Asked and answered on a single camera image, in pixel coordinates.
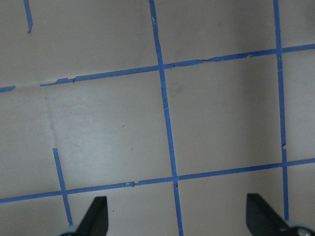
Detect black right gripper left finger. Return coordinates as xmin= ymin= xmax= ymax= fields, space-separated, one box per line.
xmin=74 ymin=196 xmax=109 ymax=236

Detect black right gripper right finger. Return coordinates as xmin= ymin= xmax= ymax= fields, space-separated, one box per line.
xmin=246 ymin=193 xmax=297 ymax=236

